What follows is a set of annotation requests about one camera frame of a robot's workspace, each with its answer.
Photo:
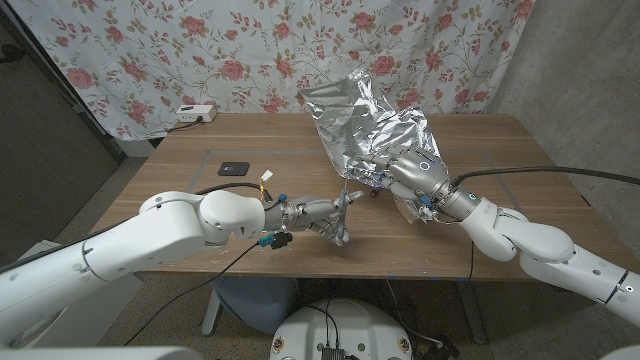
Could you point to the floral backdrop cloth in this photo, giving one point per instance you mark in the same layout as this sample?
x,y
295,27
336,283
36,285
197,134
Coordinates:
x,y
300,50

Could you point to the small black square device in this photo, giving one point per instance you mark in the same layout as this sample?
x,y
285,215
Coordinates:
x,y
233,168

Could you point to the white power strip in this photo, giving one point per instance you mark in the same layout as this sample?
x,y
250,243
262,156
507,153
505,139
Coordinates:
x,y
196,113

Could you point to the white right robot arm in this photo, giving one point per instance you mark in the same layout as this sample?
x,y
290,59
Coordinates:
x,y
550,255

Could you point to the grey yellow scissors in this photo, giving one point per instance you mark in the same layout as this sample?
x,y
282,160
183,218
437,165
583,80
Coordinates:
x,y
341,220

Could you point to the aluminum foil sheet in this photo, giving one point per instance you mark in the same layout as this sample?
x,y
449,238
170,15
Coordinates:
x,y
365,130

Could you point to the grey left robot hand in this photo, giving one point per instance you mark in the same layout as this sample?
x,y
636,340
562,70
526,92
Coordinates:
x,y
315,212

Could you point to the grey stool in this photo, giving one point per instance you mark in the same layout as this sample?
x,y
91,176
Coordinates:
x,y
260,305

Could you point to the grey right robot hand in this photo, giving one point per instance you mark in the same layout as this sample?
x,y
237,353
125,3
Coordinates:
x,y
420,172

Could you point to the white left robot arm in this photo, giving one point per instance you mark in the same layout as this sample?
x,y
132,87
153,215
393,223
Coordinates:
x,y
110,255

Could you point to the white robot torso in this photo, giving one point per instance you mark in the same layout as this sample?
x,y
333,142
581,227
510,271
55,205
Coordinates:
x,y
350,325

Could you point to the grey table leg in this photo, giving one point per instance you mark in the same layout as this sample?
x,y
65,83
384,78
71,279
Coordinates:
x,y
472,310
211,312

